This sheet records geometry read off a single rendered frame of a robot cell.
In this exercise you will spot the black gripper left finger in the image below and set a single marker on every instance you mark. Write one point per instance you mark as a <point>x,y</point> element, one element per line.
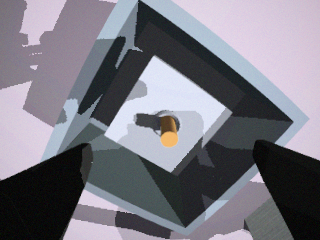
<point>38,203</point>

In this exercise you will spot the brown cylindrical peg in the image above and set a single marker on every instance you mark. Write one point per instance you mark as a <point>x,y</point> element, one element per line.
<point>169,136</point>

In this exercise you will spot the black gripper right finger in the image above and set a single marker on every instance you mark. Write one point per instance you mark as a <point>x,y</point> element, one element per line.
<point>293,180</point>

